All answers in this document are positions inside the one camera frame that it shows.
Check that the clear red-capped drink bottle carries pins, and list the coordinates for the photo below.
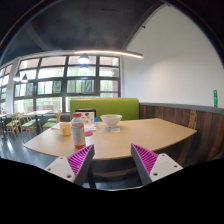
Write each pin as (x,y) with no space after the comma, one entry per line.
(78,131)

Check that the white bowl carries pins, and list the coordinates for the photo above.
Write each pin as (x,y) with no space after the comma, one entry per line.
(111,120)

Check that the wooden dining table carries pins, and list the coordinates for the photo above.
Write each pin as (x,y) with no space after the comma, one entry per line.
(37,113)

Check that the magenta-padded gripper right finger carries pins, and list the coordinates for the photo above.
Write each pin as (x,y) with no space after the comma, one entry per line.
(163,165)

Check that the white paper sheet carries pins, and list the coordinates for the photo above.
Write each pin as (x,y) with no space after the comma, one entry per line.
(56,126)

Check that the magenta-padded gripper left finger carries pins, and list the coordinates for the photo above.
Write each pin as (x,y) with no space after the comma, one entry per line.
(61,166)

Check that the flat round red coaster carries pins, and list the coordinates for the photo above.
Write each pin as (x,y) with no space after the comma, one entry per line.
(88,133)

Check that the white paper receipt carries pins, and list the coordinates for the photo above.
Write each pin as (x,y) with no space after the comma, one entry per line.
(115,130)

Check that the group of green-seated wooden chairs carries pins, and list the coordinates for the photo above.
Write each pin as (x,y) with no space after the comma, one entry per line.
(28,124)

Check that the green upholstered bench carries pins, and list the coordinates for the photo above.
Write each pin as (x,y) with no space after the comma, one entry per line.
(110,107)

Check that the long linear ceiling light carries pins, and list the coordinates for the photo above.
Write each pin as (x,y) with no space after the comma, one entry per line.
(110,52)

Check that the black-framed menu card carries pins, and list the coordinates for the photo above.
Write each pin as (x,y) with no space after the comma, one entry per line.
(88,118)

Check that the yellow cup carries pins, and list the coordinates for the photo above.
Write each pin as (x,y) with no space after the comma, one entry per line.
(65,128)

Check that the group of pendant lamps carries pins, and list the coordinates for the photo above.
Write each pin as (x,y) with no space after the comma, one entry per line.
(83,59)

